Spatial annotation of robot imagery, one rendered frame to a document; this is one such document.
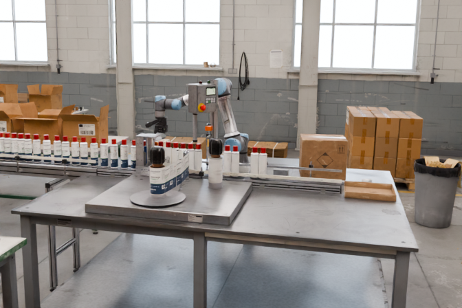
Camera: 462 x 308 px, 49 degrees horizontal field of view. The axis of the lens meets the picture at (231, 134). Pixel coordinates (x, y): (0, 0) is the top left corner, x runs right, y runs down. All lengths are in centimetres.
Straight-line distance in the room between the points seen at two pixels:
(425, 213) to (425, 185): 28
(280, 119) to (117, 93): 292
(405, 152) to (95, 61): 559
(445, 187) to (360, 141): 155
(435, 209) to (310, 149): 220
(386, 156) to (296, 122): 255
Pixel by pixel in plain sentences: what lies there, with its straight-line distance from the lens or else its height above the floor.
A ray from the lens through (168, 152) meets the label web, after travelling 334.
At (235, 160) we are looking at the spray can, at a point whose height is 99.
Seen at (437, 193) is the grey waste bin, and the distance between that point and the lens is 530.
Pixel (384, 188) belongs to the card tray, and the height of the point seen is 84.
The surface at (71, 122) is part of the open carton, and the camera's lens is 488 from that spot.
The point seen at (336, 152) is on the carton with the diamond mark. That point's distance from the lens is 344.
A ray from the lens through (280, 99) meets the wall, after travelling 868.
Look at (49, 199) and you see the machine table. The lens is 316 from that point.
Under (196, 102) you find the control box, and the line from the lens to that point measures 332.
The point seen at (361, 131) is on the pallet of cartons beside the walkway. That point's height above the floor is 71.
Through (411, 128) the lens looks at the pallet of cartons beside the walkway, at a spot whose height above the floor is 76.
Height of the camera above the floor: 173
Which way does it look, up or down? 10 degrees down
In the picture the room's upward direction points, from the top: 1 degrees clockwise
